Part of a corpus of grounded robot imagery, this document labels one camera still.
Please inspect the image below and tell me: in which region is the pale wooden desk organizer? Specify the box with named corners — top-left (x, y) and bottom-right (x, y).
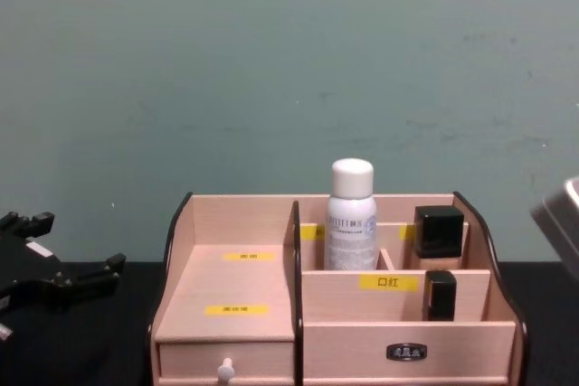
top-left (150, 190), bottom-right (531, 386)

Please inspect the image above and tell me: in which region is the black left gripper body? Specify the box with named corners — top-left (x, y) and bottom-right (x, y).
top-left (0, 230), bottom-right (63, 300)

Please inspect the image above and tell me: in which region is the white spray bottle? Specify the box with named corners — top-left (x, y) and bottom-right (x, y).
top-left (322, 157), bottom-right (379, 271)

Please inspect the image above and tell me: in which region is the foundation bottle with black cap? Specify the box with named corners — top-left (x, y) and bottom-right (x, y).
top-left (410, 204), bottom-right (467, 270)

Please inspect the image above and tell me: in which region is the black lipstick tube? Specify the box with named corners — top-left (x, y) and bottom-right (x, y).
top-left (422, 269), bottom-right (458, 323)

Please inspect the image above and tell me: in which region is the wooden drawer with white knob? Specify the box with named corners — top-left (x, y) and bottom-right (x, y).
top-left (156, 339), bottom-right (298, 383)

